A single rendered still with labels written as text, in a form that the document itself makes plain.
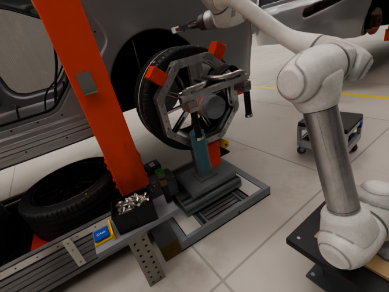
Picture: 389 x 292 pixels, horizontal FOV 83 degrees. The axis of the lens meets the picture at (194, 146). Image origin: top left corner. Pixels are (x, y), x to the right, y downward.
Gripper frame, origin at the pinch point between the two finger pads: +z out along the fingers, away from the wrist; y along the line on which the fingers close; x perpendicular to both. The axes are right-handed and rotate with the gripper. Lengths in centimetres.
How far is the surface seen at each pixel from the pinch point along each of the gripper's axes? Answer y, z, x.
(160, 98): -28.6, -0.4, -29.9
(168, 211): -58, -12, -81
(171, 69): -18.2, -4.3, -17.5
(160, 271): -72, -4, -118
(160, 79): -25.3, -1.8, -20.4
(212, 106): -14.0, -22.8, -40.2
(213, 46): 10.2, -15.4, -13.0
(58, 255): -101, 39, -93
